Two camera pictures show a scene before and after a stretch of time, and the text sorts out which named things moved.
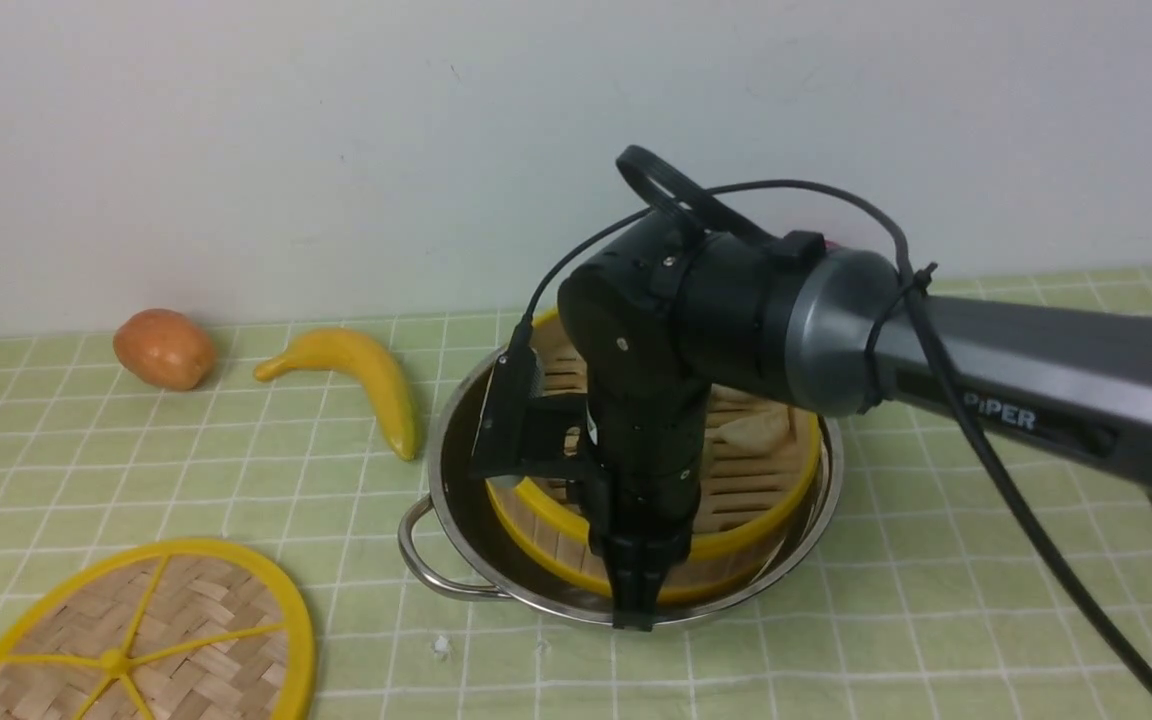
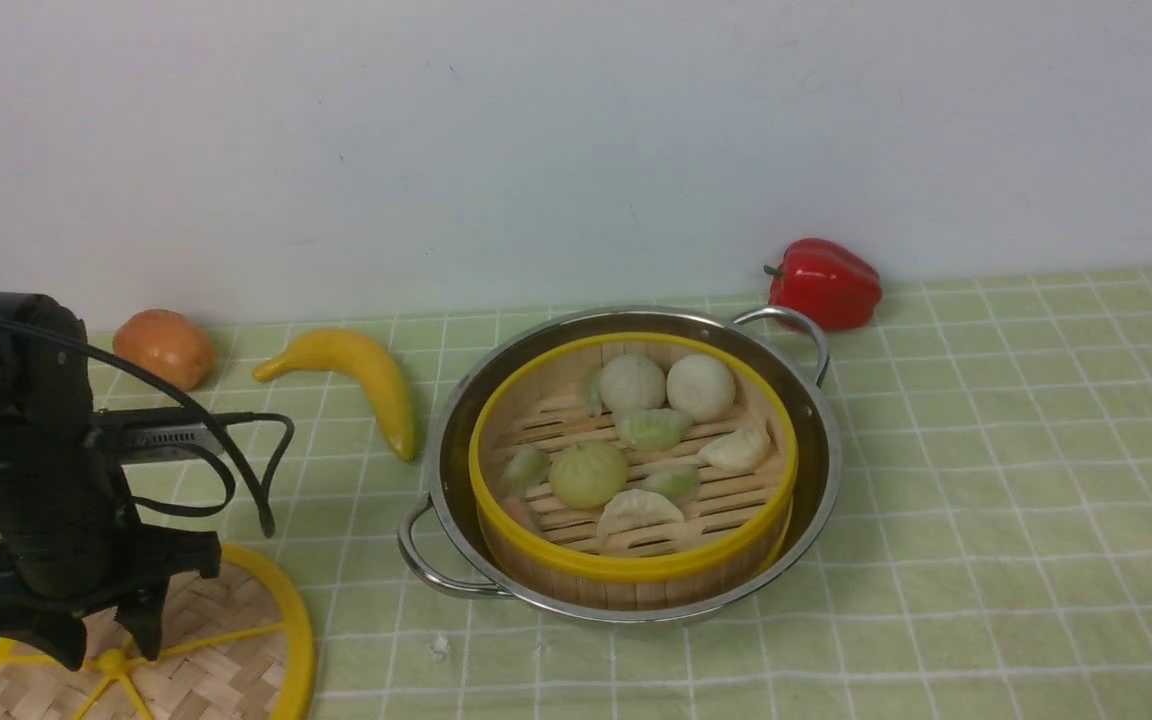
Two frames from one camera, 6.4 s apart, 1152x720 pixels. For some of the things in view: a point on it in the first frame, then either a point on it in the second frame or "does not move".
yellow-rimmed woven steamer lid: [168, 629] does not move
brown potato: [165, 349] does not move
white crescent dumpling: [765, 432] to [741, 451]
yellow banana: [355, 353] does not move
